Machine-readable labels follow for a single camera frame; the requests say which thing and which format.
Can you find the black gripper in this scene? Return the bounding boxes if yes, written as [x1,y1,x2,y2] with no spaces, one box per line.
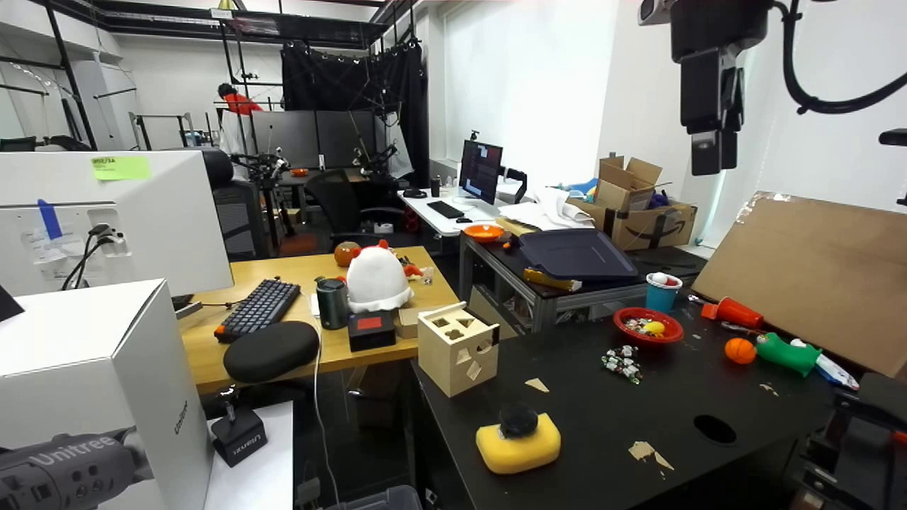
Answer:
[669,0,773,180]

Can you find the red bowl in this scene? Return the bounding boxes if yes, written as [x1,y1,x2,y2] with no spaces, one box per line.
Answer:
[610,306,685,354]

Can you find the orange bowl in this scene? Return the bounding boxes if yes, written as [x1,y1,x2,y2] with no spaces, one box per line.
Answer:
[461,221,513,252]

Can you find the open cardboard box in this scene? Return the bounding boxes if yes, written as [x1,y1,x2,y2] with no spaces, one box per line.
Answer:
[591,151,667,215]

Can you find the printed cardboard shipping box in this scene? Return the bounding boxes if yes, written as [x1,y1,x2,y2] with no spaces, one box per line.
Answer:
[603,197,699,255]

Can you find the brown cardboard board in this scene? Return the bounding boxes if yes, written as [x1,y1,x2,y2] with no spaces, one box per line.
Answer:
[689,189,907,384]

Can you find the teal cup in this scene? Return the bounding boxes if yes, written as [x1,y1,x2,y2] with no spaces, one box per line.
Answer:
[644,270,685,314]

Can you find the orange plastic toy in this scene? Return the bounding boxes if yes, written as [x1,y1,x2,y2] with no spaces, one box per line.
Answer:
[698,294,767,334]

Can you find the navy plastic storage bin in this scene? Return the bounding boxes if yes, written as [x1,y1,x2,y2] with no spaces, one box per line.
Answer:
[515,226,640,283]

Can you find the small orange ball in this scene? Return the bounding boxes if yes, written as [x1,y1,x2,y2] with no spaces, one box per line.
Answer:
[722,334,759,369]

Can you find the brown wooden brush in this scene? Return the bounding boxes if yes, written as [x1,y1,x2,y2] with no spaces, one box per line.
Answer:
[522,266,587,297]

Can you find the computer monitor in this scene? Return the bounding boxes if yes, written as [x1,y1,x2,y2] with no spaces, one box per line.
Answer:
[455,137,506,206]

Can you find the grey metal cart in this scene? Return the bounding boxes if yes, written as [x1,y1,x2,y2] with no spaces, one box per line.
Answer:
[455,236,713,337]

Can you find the white blue tube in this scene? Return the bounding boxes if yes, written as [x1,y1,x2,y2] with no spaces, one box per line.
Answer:
[810,350,865,395]

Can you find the small black keyboard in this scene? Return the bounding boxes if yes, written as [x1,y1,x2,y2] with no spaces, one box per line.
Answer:
[426,199,474,226]

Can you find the white desk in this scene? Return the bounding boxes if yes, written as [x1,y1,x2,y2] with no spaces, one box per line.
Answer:
[399,185,591,242]

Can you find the wooden shape sorter box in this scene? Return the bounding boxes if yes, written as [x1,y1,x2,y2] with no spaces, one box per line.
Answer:
[413,301,505,401]

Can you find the small black cup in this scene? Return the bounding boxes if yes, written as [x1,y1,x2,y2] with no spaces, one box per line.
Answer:
[496,402,539,442]

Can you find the black office chair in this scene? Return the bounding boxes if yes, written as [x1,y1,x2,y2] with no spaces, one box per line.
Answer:
[304,168,419,252]
[197,148,277,265]

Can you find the white hard hat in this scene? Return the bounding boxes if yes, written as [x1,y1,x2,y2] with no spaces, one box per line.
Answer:
[343,238,428,314]

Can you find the black mesh curtain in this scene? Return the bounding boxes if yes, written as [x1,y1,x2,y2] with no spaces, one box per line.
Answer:
[277,38,430,185]

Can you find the yellow tape dispenser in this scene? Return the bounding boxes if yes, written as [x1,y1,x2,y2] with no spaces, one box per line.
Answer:
[474,410,564,476]

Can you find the orange pumpkin ball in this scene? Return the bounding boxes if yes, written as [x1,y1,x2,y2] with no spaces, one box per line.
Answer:
[331,238,365,272]

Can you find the black box red label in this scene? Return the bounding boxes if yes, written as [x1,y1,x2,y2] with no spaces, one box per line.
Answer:
[345,308,399,354]

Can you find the dark green mug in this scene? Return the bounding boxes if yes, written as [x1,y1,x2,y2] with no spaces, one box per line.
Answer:
[312,272,353,333]

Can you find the wooden desk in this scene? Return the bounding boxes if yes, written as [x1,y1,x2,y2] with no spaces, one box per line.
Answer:
[172,243,465,398]

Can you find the black keyboard orange edge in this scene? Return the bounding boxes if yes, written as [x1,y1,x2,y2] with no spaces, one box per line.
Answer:
[212,276,304,347]

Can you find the black padded cushion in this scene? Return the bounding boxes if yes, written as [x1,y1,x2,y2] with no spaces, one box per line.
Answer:
[220,320,322,385]

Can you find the white case with green note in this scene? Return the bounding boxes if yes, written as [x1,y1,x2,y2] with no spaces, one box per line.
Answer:
[0,148,237,297]

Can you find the black stand base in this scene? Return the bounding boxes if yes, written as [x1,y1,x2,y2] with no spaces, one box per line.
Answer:
[206,379,271,471]

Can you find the green sticky note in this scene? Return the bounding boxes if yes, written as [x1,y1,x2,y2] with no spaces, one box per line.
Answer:
[88,154,155,188]

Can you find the blue tape strip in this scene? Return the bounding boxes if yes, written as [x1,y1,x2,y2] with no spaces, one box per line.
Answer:
[33,197,64,243]

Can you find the large white cardboard box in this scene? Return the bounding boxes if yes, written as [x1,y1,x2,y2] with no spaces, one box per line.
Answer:
[0,277,212,510]

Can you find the grey Unitree device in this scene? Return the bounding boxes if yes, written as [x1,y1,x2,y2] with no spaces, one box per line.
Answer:
[0,432,155,510]

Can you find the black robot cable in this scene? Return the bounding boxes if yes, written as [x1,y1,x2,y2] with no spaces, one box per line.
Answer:
[767,0,907,119]

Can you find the orange-handled black clamp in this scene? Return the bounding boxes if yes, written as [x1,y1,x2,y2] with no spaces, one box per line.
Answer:
[818,391,907,457]

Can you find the thin white cable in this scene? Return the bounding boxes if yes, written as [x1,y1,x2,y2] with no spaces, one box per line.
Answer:
[308,350,345,510]

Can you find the black cable bundle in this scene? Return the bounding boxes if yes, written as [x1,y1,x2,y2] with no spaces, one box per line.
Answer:
[59,221,127,293]

